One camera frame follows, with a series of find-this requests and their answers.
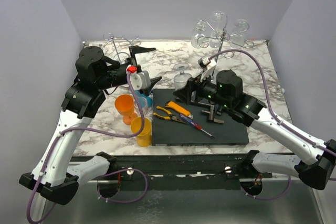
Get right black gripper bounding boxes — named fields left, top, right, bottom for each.
left=174, top=70, right=232, bottom=110

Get clear tumbler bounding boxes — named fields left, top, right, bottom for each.
left=230, top=19, right=249, bottom=49

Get small clear wine glass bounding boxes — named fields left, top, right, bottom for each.
left=134, top=97, right=149, bottom=116

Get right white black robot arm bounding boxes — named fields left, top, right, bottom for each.
left=173, top=70, right=335, bottom=190

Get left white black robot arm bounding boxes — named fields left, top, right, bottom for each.
left=19, top=46, right=161, bottom=205

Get tall chrome wine glass rack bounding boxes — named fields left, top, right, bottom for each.
left=195, top=19, right=255, bottom=83

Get yellow utility knife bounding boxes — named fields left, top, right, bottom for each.
left=165, top=101, right=193, bottom=119

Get red blue screwdriver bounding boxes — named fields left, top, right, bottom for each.
left=179, top=114, right=215, bottom=138

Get dark grey tray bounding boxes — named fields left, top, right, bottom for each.
left=152, top=89, right=249, bottom=146

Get blue plastic goblet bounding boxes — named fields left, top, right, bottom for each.
left=135, top=91, right=153, bottom=107

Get orange plastic goblet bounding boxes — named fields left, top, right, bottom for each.
left=114, top=94, right=138, bottom=125

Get yellow plastic cup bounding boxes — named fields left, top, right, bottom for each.
left=130, top=117, right=152, bottom=147

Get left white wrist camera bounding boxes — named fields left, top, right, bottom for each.
left=126, top=65, right=151, bottom=97

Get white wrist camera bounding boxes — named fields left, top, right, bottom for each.
left=198, top=57, right=217, bottom=82
left=126, top=65, right=151, bottom=97

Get yellow handled pliers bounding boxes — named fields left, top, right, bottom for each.
left=153, top=106, right=186, bottom=124

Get small chrome wire rack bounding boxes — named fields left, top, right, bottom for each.
left=100, top=33, right=141, bottom=63

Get long black metal bracket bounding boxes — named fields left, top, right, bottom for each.
left=190, top=101, right=225, bottom=125

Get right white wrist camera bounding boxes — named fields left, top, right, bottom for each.
left=198, top=57, right=217, bottom=82

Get aluminium frame rail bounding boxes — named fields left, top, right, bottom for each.
left=41, top=158, right=320, bottom=183

